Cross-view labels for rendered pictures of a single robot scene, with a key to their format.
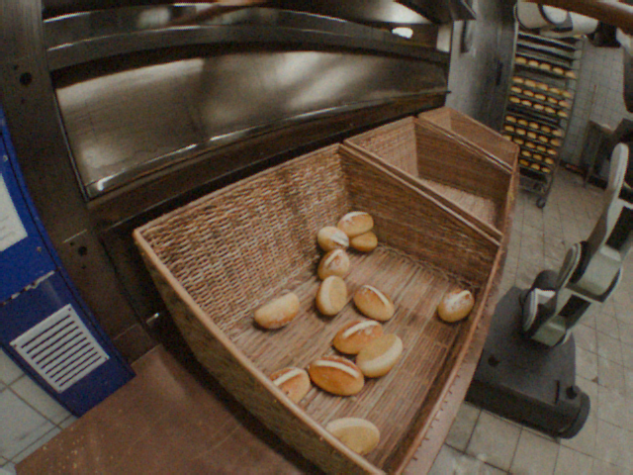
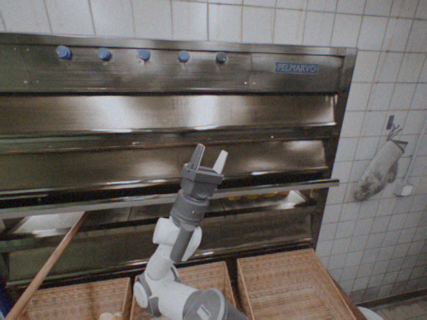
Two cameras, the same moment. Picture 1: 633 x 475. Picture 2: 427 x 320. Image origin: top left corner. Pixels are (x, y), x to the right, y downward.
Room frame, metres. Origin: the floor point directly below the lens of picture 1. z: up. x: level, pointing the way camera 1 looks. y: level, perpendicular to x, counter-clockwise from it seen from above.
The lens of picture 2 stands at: (0.45, -1.02, 1.89)
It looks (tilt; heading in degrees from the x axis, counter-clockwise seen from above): 19 degrees down; 42
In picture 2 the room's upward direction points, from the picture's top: straight up
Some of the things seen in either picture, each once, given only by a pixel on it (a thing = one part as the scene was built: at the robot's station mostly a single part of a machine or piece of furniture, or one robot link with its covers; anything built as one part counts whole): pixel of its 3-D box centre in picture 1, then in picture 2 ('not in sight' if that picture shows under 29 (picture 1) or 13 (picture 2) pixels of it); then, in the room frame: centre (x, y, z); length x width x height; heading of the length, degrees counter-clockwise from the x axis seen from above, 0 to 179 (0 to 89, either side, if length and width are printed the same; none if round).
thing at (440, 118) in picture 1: (473, 144); (291, 301); (1.36, -0.80, 0.72); 0.56 x 0.49 x 0.28; 142
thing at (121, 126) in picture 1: (379, 76); (179, 242); (1.02, -0.20, 1.02); 1.79 x 0.11 x 0.19; 143
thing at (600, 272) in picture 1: (616, 226); not in sight; (0.49, -0.88, 0.78); 0.18 x 0.15 x 0.47; 54
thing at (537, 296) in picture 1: (547, 317); not in sight; (0.58, -0.95, 0.28); 0.21 x 0.20 x 0.13; 144
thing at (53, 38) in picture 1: (374, 36); (178, 221); (1.04, -0.19, 1.16); 1.80 x 0.06 x 0.04; 143
